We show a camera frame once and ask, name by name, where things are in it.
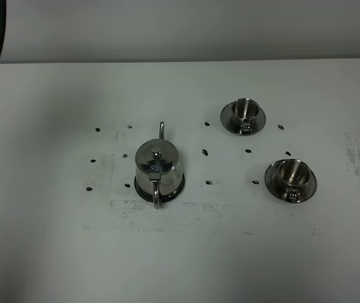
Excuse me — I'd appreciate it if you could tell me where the stainless steel teapot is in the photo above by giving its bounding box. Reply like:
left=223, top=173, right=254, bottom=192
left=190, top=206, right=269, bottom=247
left=135, top=122, right=184, bottom=209

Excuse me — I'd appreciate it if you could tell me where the steel teapot coaster plate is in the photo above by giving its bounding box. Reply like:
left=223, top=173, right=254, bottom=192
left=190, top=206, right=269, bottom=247
left=134, top=175, right=186, bottom=203

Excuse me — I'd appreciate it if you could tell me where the far stainless steel saucer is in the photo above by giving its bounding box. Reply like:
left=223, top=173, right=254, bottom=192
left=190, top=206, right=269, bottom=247
left=220, top=102, right=266, bottom=136

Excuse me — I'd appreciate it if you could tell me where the stainless steel saucer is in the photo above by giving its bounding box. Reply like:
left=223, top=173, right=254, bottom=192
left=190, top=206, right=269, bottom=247
left=265, top=159, right=317, bottom=203
left=220, top=102, right=266, bottom=136

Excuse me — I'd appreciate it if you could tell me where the far stainless steel teacup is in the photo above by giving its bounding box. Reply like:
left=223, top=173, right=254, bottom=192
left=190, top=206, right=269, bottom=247
left=231, top=98, right=260, bottom=134

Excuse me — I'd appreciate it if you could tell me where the stainless steel teacup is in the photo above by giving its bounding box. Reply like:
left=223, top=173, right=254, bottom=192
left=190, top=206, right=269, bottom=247
left=231, top=98, right=260, bottom=134
left=277, top=159, right=311, bottom=203

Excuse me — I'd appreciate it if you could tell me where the near stainless steel teacup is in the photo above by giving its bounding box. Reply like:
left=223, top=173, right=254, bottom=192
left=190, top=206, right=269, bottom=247
left=277, top=159, right=311, bottom=203

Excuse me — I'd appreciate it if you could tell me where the near stainless steel saucer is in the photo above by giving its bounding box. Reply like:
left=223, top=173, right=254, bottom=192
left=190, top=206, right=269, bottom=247
left=265, top=159, right=317, bottom=203

